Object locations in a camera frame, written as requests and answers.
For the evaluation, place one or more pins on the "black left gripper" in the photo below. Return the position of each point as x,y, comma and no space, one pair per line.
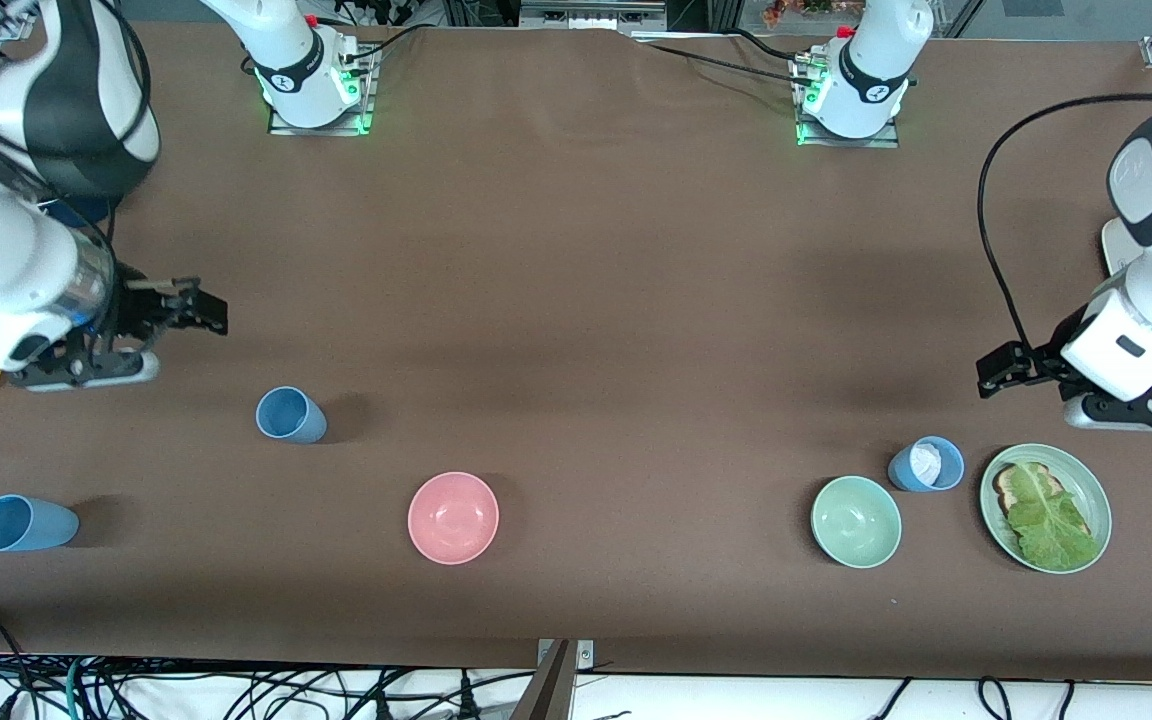
1044,361

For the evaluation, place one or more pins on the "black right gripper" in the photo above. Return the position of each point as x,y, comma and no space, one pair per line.
139,311

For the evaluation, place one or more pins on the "blue cup holding paper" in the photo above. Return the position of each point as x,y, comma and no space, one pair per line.
948,468

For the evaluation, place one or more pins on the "toast slice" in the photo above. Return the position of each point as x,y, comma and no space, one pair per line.
1011,487

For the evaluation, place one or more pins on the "white crumpled paper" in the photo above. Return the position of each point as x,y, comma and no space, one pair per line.
926,462

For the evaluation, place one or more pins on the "green plate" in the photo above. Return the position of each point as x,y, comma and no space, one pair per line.
1091,490

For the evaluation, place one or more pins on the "dark blue saucepan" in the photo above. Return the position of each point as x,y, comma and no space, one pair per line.
81,210

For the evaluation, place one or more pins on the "green lettuce leaf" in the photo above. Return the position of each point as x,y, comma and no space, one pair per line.
1051,525

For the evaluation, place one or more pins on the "white toaster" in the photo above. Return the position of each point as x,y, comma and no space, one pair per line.
1121,245

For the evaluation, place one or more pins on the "green bowl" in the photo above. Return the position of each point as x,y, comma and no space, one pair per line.
856,522

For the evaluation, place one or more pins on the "pink bowl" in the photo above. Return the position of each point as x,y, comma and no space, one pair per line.
453,518

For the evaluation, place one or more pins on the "grey metal box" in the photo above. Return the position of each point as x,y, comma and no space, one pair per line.
591,14

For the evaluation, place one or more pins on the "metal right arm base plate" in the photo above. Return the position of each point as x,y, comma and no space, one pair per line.
368,100

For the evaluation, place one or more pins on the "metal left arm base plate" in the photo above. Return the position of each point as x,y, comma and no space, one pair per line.
806,135

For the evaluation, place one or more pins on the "silver table bracket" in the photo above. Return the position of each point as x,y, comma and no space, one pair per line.
584,654

